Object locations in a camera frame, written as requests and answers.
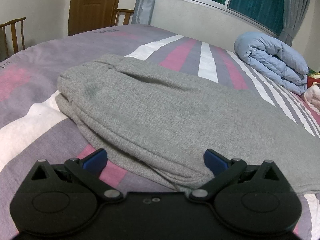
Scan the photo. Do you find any brown wooden door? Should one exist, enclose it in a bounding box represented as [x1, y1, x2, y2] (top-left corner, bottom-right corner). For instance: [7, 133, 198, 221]
[67, 0, 124, 36]

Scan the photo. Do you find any folded light blue duvet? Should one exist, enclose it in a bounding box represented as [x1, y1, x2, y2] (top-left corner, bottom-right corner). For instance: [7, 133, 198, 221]
[234, 32, 309, 95]

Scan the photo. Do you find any bed with striped sheet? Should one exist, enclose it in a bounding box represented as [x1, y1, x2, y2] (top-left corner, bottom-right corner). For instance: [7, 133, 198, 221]
[0, 24, 320, 240]

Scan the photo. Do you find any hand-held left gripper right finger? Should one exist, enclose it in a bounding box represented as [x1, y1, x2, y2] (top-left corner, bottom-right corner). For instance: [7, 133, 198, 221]
[189, 149, 288, 202]

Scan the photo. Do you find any grey curtain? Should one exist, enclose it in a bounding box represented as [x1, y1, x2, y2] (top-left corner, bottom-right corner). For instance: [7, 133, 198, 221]
[132, 0, 160, 26]
[279, 0, 313, 46]

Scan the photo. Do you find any red patterned folded blanket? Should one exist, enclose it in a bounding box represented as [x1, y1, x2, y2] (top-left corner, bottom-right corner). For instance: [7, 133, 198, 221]
[307, 67, 320, 88]

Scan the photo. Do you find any window with metal frame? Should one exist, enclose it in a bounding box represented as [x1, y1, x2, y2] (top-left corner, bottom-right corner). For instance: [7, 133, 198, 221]
[156, 0, 287, 37]

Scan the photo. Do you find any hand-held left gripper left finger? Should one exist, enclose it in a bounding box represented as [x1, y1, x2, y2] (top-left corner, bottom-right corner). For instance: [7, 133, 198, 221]
[30, 148, 123, 202]

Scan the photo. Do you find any folded pink blanket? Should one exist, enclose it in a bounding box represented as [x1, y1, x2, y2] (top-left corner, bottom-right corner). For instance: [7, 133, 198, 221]
[303, 85, 320, 114]

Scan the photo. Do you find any wooden chair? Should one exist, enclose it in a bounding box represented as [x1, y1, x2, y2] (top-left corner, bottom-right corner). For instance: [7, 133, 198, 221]
[114, 8, 135, 26]
[0, 17, 27, 62]

